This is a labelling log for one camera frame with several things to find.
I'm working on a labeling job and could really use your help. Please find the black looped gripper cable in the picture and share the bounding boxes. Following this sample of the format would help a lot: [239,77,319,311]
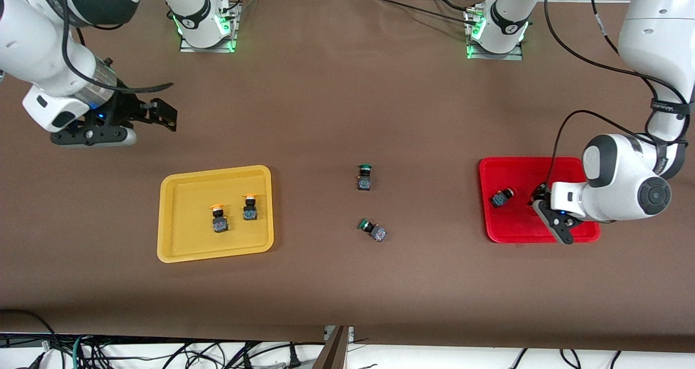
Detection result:
[546,110,660,188]

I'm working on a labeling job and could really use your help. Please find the black cable under table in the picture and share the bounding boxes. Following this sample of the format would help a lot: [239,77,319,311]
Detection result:
[0,309,61,369]

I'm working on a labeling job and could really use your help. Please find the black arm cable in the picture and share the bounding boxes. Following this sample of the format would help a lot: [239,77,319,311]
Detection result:
[543,0,693,142]
[54,0,174,94]

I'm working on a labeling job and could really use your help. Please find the yellow plastic tray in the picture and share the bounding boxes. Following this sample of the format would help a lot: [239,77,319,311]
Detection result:
[157,165,275,264]

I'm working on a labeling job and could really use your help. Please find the red mushroom push button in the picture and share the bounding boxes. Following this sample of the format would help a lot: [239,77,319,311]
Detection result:
[490,187,515,209]

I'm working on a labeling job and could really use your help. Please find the brown table cover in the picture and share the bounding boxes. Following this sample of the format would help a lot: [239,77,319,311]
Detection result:
[0,0,695,353]

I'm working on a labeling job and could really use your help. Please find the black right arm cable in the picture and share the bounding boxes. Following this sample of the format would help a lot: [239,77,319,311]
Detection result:
[54,0,174,94]

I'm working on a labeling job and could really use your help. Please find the red plastic tray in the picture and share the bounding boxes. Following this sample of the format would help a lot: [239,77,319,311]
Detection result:
[478,157,601,244]

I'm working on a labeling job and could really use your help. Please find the brown wooden table leg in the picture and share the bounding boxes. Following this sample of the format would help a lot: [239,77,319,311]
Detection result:
[311,326,351,369]

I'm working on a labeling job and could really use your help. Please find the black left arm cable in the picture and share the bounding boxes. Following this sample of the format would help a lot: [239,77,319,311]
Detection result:
[543,0,693,142]

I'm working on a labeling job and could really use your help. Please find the black cable across table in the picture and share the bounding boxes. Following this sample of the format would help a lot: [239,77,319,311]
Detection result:
[374,0,479,23]

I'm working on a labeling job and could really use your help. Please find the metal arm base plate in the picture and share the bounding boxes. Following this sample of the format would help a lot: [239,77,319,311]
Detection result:
[179,33,238,53]
[466,43,523,61]

